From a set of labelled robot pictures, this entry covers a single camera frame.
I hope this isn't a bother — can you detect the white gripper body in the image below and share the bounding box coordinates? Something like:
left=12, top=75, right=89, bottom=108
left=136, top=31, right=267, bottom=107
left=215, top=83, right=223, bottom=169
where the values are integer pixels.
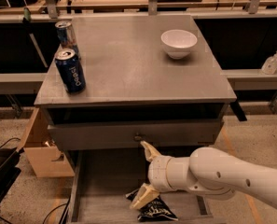
left=148, top=156, right=194, bottom=192

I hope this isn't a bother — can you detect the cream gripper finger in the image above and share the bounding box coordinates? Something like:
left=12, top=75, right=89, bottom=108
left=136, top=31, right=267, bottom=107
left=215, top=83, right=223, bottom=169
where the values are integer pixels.
left=130, top=183, right=159, bottom=209
left=140, top=141, right=160, bottom=162

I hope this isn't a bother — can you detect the blue chip bag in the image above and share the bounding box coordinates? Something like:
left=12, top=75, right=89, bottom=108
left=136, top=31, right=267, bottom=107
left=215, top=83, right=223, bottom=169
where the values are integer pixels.
left=137, top=196, right=178, bottom=222

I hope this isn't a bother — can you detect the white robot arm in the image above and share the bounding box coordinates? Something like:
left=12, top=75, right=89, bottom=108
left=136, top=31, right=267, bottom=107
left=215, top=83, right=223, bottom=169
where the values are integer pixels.
left=130, top=141, right=277, bottom=209

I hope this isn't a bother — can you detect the round metal drawer knob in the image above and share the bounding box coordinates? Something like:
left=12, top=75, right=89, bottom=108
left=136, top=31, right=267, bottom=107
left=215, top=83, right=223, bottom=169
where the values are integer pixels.
left=133, top=133, right=143, bottom=142

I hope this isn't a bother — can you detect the grey top drawer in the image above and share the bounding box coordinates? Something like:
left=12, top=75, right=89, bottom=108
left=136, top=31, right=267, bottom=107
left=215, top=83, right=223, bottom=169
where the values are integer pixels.
left=48, top=119, right=223, bottom=150

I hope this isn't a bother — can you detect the open grey middle drawer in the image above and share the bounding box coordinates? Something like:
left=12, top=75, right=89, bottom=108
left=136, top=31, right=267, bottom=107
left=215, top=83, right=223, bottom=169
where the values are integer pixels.
left=67, top=147, right=227, bottom=224

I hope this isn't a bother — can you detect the grey wooden drawer cabinet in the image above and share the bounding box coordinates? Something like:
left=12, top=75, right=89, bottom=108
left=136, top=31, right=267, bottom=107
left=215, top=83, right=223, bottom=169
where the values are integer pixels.
left=34, top=14, right=238, bottom=224

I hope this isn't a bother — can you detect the light wooden box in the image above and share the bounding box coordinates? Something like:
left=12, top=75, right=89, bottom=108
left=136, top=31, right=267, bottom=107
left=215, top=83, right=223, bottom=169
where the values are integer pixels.
left=18, top=108, right=75, bottom=177

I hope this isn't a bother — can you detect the white bowl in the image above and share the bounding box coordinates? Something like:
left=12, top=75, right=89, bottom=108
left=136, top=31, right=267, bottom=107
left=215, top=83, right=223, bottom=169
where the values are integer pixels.
left=160, top=29, right=198, bottom=60

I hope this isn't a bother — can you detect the blue pepsi can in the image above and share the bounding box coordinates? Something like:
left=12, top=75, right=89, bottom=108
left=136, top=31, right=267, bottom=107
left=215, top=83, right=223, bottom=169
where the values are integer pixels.
left=55, top=49, right=86, bottom=93

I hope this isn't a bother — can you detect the silver blue energy drink can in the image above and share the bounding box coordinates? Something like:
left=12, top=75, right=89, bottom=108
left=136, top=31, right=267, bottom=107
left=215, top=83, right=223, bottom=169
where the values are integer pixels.
left=55, top=21, right=80, bottom=56

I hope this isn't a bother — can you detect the black case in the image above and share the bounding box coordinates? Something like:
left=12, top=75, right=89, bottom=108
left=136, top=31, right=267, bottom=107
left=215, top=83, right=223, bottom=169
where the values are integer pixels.
left=0, top=148, right=21, bottom=202

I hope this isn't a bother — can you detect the clear sanitizer bottle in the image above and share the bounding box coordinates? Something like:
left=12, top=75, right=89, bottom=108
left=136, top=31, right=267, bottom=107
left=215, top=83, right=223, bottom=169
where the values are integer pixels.
left=261, top=51, right=277, bottom=75

